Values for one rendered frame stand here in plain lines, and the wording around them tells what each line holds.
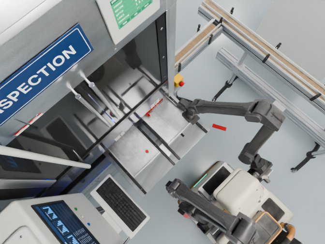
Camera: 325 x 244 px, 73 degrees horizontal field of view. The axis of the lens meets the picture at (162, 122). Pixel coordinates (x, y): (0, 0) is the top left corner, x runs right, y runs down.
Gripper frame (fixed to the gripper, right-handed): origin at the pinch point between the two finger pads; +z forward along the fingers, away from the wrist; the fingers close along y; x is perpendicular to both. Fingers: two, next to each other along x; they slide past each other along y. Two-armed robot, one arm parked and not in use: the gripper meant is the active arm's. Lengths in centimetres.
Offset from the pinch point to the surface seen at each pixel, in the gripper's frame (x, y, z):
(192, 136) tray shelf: 2.9, -8.3, 20.1
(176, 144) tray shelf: 15.5, -4.6, 20.1
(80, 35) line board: 28, 28, -90
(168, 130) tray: 12.4, 7.3, 20.2
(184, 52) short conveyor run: -42, 44, 16
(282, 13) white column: -143, 15, 34
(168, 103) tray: -2.5, 23.0, 20.5
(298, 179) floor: -63, -116, 106
